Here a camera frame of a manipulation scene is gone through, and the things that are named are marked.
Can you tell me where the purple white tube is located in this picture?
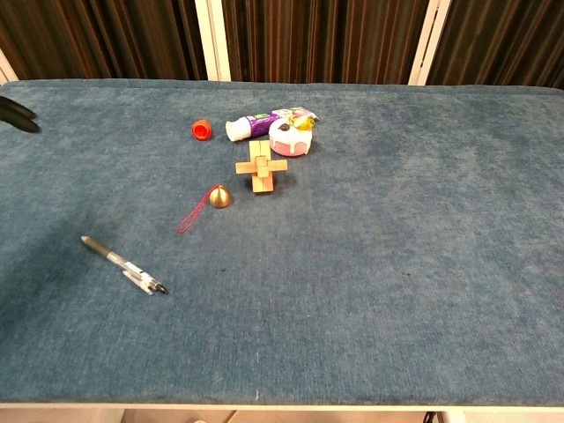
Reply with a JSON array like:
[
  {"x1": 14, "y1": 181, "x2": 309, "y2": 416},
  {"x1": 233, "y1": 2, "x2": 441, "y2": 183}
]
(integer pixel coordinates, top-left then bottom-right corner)
[{"x1": 225, "y1": 105, "x2": 321, "y2": 144}]

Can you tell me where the black clear ballpoint pen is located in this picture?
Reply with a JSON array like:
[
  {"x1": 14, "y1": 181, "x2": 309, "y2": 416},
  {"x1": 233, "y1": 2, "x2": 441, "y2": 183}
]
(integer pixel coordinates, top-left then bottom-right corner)
[{"x1": 79, "y1": 235, "x2": 169, "y2": 296}]

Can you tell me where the gold bell with red cord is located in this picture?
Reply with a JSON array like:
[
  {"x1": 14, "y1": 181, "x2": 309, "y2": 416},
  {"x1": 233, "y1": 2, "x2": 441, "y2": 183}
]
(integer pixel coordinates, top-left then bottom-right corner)
[{"x1": 176, "y1": 183, "x2": 234, "y2": 235}]

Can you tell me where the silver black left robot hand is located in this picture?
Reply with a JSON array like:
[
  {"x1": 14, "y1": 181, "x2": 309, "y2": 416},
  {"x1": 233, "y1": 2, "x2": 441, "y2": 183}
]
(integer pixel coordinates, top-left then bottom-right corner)
[{"x1": 0, "y1": 96, "x2": 41, "y2": 134}]

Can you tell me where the blue fabric table cover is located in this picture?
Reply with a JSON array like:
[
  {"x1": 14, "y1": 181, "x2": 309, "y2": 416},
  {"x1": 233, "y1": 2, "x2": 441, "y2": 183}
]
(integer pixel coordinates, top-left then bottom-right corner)
[{"x1": 0, "y1": 78, "x2": 564, "y2": 407}]

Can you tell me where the wooden interlocking puzzle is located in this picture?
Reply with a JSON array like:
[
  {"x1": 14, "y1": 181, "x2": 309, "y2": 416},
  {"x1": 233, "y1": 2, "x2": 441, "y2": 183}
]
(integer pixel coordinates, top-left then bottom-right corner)
[{"x1": 234, "y1": 139, "x2": 289, "y2": 194}]

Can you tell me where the dark brown striped curtain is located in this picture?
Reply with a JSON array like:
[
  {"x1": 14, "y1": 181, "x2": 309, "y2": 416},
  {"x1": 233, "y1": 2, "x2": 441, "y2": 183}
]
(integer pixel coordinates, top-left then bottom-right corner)
[{"x1": 0, "y1": 0, "x2": 564, "y2": 90}]

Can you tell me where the red orange bottle cap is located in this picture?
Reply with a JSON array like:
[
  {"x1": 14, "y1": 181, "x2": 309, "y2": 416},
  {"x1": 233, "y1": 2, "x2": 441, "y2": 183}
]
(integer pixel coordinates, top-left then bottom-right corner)
[{"x1": 190, "y1": 119, "x2": 213, "y2": 142}]

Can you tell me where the white window frame post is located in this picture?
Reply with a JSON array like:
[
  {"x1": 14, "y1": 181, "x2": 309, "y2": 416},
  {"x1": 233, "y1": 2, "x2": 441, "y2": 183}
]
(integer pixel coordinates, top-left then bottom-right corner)
[
  {"x1": 407, "y1": 0, "x2": 453, "y2": 86},
  {"x1": 194, "y1": 0, "x2": 232, "y2": 82},
  {"x1": 0, "y1": 48, "x2": 19, "y2": 86}
]

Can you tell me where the pink white toy cake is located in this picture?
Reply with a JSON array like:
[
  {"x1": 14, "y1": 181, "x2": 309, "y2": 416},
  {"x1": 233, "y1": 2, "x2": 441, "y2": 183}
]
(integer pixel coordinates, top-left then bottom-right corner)
[{"x1": 269, "y1": 115, "x2": 315, "y2": 158}]

